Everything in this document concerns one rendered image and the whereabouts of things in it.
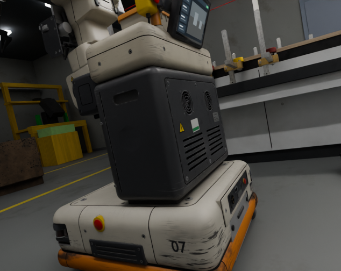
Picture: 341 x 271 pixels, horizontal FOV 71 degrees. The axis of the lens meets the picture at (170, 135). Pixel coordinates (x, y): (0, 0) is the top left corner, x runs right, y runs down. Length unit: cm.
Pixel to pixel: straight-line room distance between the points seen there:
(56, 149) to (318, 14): 588
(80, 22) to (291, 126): 167
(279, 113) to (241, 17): 372
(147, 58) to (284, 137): 164
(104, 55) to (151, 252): 59
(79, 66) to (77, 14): 22
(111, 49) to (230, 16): 499
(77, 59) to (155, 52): 48
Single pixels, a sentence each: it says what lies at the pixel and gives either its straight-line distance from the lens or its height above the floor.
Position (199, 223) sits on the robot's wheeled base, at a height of 25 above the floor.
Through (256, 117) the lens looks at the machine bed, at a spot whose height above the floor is 40.
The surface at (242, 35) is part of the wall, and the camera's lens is 550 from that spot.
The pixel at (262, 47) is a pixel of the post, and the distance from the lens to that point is 194.
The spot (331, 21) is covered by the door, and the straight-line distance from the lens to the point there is 538.
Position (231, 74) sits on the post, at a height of 77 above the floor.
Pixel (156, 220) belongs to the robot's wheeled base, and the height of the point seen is 26.
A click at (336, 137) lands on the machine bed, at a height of 15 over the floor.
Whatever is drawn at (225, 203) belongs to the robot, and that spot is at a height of 25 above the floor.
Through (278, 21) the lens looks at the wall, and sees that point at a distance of 546.
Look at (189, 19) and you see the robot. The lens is 90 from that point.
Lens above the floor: 53
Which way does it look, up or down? 4 degrees down
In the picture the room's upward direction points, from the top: 11 degrees counter-clockwise
